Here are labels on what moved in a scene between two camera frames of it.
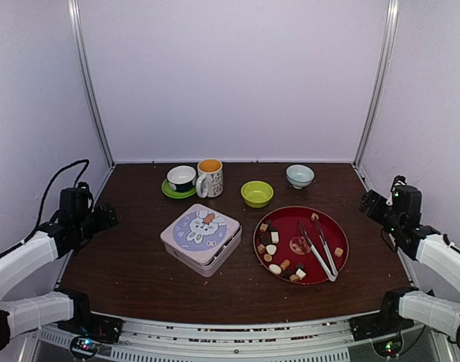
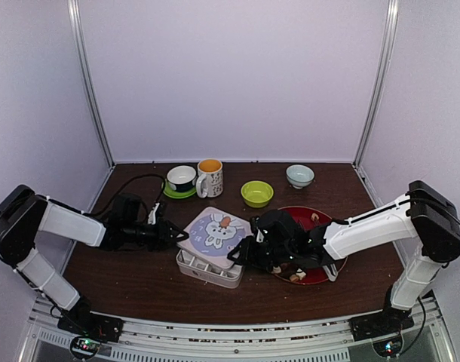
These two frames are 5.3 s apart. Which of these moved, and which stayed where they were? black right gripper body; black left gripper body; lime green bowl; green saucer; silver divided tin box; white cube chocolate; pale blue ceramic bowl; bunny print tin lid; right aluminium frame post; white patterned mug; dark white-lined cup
Moved: bunny print tin lid; black right gripper body; silver divided tin box; black left gripper body
Stayed: white cube chocolate; right aluminium frame post; pale blue ceramic bowl; green saucer; white patterned mug; dark white-lined cup; lime green bowl
